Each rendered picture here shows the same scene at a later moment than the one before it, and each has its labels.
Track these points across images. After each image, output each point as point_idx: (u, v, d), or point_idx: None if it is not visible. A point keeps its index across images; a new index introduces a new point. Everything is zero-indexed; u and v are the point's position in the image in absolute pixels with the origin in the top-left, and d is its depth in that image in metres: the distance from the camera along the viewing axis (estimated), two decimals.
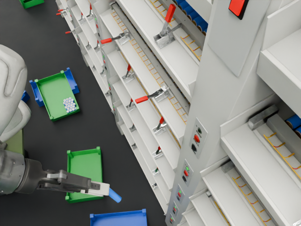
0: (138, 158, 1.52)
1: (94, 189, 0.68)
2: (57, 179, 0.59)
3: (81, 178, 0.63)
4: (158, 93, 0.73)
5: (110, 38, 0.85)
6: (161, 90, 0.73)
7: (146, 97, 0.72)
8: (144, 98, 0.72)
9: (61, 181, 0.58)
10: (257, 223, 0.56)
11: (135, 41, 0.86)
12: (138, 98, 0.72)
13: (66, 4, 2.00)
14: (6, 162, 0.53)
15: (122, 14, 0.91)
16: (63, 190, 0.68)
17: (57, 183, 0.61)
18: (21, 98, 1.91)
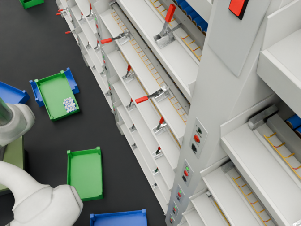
0: (138, 158, 1.52)
1: None
2: None
3: None
4: (158, 93, 0.73)
5: (110, 38, 0.85)
6: (161, 90, 0.73)
7: (146, 97, 0.72)
8: (144, 98, 0.72)
9: None
10: (257, 223, 0.56)
11: (135, 41, 0.86)
12: (138, 98, 0.72)
13: (66, 4, 2.00)
14: None
15: (122, 14, 0.91)
16: None
17: None
18: (21, 98, 1.91)
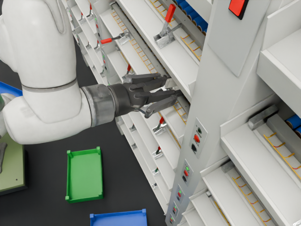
0: (138, 158, 1.52)
1: (172, 79, 0.69)
2: (129, 82, 0.65)
3: (146, 78, 0.69)
4: None
5: (110, 38, 0.85)
6: (161, 90, 0.73)
7: None
8: None
9: (127, 74, 0.65)
10: (257, 223, 0.56)
11: (135, 41, 0.86)
12: None
13: (66, 4, 2.00)
14: None
15: (122, 14, 0.91)
16: (166, 98, 0.63)
17: (136, 84, 0.64)
18: None
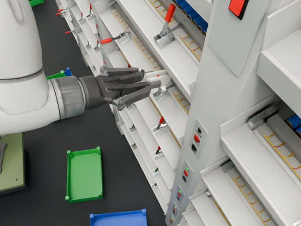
0: (138, 158, 1.52)
1: (154, 85, 0.67)
2: (117, 101, 0.61)
3: (141, 95, 0.62)
4: (161, 92, 0.73)
5: (110, 38, 0.85)
6: (166, 88, 0.73)
7: None
8: None
9: (120, 109, 0.60)
10: (257, 223, 0.56)
11: (139, 39, 0.86)
12: None
13: (66, 4, 2.00)
14: (68, 110, 0.55)
15: (124, 13, 0.91)
16: None
17: (117, 97, 0.62)
18: None
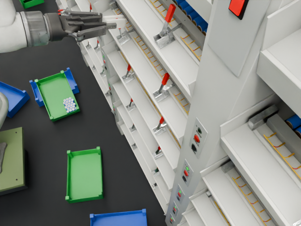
0: (138, 158, 1.52)
1: (111, 27, 0.80)
2: (76, 35, 0.74)
3: (97, 31, 0.75)
4: (162, 93, 0.73)
5: None
6: (167, 89, 0.74)
7: (165, 83, 0.71)
8: (165, 81, 0.71)
9: (79, 41, 0.73)
10: (257, 223, 0.56)
11: (140, 38, 0.86)
12: (166, 76, 0.70)
13: (66, 4, 2.00)
14: (33, 36, 0.68)
15: None
16: None
17: None
18: (21, 98, 1.91)
